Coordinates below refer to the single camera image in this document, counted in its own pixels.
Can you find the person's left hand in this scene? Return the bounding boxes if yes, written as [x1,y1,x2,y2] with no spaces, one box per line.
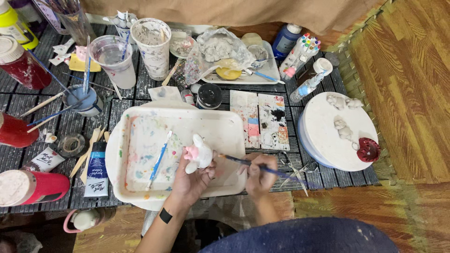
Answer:
[167,148,217,211]

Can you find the person's right hand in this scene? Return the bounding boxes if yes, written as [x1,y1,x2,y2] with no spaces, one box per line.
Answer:
[237,153,279,198]

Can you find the dark blue paintbrush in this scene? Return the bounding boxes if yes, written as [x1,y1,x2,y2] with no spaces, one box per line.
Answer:
[218,153,319,188]

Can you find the white and pink clay figurine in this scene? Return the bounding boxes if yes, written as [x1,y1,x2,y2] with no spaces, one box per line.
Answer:
[184,134,214,175]

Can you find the silver scissors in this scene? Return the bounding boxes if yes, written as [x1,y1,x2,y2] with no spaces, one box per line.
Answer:
[277,150,320,197]

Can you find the light blue paintbrush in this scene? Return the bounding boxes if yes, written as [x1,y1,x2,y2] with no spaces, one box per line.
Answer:
[146,130,173,191]

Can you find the black-stained rectangular paint palette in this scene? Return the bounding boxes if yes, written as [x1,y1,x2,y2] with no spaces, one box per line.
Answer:
[258,93,290,151]

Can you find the pink-stained rectangular paint palette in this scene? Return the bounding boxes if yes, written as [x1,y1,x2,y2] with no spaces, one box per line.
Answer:
[229,90,261,149]

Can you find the large white paint-stained tray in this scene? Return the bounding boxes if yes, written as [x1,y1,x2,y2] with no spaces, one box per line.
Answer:
[117,106,247,203]

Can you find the person's blue-clad lap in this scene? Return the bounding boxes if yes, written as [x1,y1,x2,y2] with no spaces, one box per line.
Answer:
[198,217,400,253]

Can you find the round white turntable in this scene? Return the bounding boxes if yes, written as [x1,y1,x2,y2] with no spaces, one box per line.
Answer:
[297,92,379,172]

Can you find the small paint bottle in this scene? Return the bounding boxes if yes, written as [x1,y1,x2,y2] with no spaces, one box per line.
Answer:
[181,89,196,106]

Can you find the blue acrylic paint tube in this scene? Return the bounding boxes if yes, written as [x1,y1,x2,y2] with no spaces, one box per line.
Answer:
[83,141,110,198]

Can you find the black-lidded jar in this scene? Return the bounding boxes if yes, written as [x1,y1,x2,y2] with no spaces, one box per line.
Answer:
[196,83,223,110]

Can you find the crumpled white paper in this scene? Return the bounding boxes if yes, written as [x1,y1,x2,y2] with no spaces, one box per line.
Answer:
[147,86,184,103]

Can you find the small unpainted clay figure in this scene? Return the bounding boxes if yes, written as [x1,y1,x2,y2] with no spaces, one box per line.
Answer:
[333,119,354,142]

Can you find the bundle of wooden sculpting tools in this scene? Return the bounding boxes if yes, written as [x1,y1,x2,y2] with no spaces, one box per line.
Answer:
[69,126,110,185]

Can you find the clear spray bottle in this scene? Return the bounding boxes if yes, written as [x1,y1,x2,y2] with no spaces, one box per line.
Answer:
[290,58,334,103]

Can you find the small white tray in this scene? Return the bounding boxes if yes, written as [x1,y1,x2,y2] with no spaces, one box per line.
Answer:
[201,40,281,85]

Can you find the wide unpainted clay figure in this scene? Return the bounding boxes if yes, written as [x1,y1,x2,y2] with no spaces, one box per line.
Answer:
[326,94,365,110]

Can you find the yellow lid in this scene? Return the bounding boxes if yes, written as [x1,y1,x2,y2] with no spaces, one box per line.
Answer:
[215,66,243,81]

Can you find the wooden stick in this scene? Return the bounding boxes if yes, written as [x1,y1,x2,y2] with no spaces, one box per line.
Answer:
[161,61,180,87]

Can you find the clear tape roll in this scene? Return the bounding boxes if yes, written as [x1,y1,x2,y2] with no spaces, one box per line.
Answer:
[57,132,87,158]

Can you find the small white bowl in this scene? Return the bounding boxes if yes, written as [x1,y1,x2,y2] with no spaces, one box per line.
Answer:
[247,44,270,70]

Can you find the pack of coloured markers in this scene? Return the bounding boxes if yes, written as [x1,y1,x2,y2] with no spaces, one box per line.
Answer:
[278,33,321,82]

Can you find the cup of blue water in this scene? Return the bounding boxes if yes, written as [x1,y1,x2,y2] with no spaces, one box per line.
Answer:
[62,84,105,117]

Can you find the plastic bag with grey clay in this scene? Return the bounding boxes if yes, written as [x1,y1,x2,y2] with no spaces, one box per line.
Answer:
[184,28,256,86]

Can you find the paint-splattered white cup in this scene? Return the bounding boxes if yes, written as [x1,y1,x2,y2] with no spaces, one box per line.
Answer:
[130,18,172,82]

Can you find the blue paint bottle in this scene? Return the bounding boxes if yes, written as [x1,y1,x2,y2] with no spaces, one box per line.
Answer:
[271,23,303,61]

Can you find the clear plastic water cup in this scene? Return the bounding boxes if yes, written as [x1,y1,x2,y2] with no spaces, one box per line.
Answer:
[88,35,137,90]

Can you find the grey round lid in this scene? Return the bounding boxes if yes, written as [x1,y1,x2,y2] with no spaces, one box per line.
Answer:
[324,52,341,67]

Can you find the clear glass dish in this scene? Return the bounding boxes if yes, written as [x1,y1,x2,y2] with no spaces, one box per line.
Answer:
[169,28,196,59]

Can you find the white acrylic paint tube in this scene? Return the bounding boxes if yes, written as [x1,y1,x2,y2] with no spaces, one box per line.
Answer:
[21,146,67,173]

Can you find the red paint bottle stained cap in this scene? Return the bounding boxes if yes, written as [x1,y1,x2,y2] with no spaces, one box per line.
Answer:
[0,169,71,207]

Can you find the upright blue paintbrushes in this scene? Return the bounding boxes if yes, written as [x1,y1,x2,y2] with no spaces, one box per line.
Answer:
[82,35,92,94]

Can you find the yellow block with pink figure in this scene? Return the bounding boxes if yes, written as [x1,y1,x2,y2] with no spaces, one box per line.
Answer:
[68,45,102,73]

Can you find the beige cloth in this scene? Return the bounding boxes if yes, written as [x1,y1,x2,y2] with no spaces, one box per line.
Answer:
[80,0,389,36]

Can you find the cup of small paint tubes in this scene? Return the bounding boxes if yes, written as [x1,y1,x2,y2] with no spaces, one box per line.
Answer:
[103,10,139,45]

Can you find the small crumpled white paint tubes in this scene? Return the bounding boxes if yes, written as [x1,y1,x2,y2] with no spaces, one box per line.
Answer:
[49,37,76,66]

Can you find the glass of brushes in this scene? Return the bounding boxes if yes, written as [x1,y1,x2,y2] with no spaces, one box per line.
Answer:
[45,0,98,46]

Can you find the red paint bottle white cap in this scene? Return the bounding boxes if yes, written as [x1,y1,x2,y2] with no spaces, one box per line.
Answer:
[0,35,53,90]

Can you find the yellow-green paint bottle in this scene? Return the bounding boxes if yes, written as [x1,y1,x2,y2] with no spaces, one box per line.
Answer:
[0,0,39,51]

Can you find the white-handled blue paintbrush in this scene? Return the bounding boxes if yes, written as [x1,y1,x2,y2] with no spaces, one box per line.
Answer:
[244,68,286,85]

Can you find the white mug with pink handle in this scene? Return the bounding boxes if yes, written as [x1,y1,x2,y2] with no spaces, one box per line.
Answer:
[63,207,117,234]

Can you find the blue-handled long paintbrush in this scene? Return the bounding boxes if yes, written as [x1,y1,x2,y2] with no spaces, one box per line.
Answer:
[27,98,88,127]

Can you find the plain wooden-handled paintbrush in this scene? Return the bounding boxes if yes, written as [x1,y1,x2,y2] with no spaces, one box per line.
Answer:
[27,114,61,134]

